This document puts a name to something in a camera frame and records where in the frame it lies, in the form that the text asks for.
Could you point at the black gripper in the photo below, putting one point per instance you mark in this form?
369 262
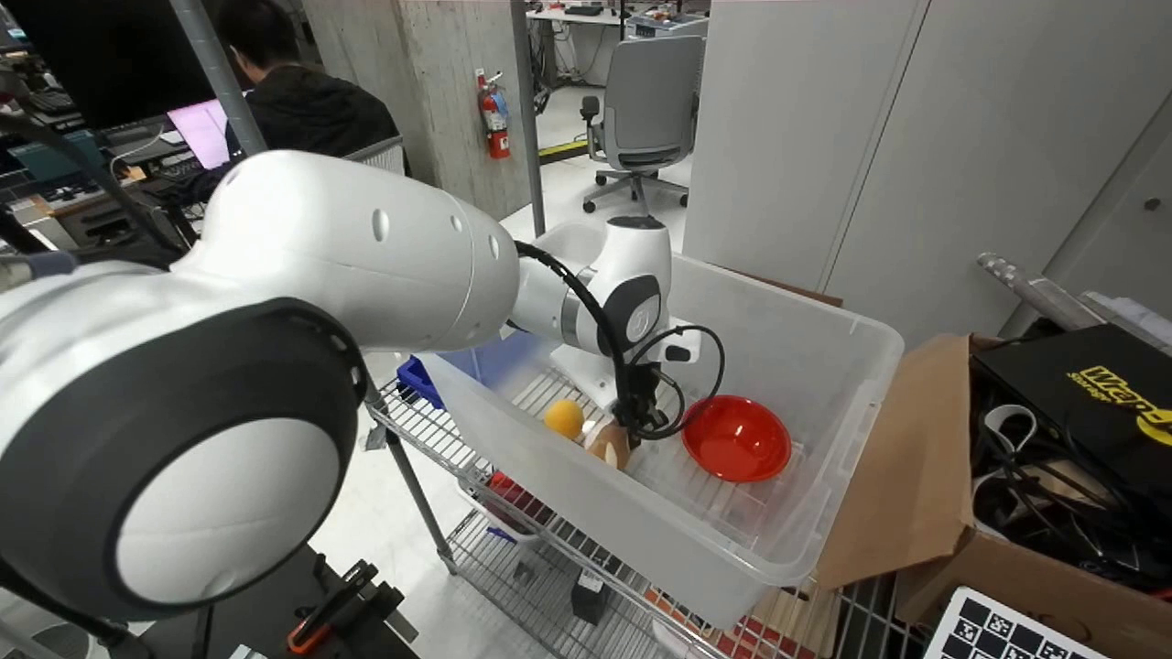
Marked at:
636 397

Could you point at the tan toy bread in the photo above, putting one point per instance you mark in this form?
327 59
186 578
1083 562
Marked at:
608 445

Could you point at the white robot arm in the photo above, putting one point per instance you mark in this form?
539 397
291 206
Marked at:
173 434

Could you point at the yellow toy fruit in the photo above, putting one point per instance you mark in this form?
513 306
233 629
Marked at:
565 419

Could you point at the clear plastic container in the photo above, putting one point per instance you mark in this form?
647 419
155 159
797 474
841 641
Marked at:
769 400

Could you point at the red plastic bowl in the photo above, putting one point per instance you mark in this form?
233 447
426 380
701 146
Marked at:
738 440

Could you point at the blue plastic lid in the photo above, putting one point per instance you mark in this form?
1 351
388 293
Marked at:
485 365

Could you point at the brown cardboard box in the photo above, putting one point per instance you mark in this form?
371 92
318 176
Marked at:
908 514

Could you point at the grey office chair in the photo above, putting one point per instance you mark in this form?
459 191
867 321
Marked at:
641 121

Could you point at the red fire extinguisher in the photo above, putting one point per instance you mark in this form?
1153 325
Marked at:
492 115

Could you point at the black white marker board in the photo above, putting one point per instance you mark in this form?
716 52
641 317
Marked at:
985 629

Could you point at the silver metal tube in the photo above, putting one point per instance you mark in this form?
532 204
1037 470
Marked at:
1042 293

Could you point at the black yellow bag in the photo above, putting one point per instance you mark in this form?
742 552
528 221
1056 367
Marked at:
1109 397

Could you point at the seated person in black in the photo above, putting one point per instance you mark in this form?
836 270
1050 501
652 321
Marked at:
293 105

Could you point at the pink laptop screen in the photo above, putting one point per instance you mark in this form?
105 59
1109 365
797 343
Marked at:
204 130

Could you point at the wire shelf cart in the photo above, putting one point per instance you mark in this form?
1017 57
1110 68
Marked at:
585 601

